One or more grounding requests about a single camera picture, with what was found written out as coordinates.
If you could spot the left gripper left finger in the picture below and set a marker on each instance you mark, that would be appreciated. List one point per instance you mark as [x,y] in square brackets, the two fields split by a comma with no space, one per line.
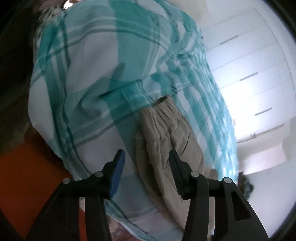
[59,217]

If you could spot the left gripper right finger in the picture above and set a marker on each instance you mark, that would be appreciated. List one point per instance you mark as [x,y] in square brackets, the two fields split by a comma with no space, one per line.
[235,219]

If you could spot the beige pants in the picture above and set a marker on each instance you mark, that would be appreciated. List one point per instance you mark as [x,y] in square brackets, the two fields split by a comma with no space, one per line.
[164,128]

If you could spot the red patterned rug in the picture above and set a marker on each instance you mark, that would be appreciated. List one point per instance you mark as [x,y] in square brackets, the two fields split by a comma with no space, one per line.
[29,175]

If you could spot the teal plaid bed cover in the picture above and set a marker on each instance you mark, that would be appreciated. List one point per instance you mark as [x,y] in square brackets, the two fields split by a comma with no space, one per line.
[96,65]

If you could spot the white wardrobe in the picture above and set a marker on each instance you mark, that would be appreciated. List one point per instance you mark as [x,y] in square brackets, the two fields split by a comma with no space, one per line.
[251,54]

